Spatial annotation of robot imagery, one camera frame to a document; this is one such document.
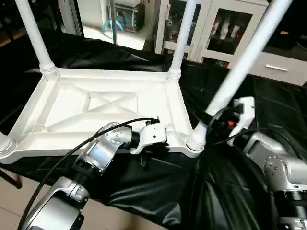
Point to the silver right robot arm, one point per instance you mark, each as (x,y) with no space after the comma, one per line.
(273,163)

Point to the black work mat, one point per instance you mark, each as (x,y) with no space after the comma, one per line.
(158,196)

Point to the white plastic table top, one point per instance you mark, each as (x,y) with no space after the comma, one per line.
(96,100)

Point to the white drawer unit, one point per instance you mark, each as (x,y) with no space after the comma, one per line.
(278,67)

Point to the white glass-door cabinet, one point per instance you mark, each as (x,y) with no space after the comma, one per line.
(225,28)

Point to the black box yellow label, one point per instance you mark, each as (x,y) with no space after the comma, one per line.
(285,24)

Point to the teal storage box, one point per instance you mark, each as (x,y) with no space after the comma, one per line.
(124,17)

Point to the black metal stand leg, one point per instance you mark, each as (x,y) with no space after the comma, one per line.
(9,178)

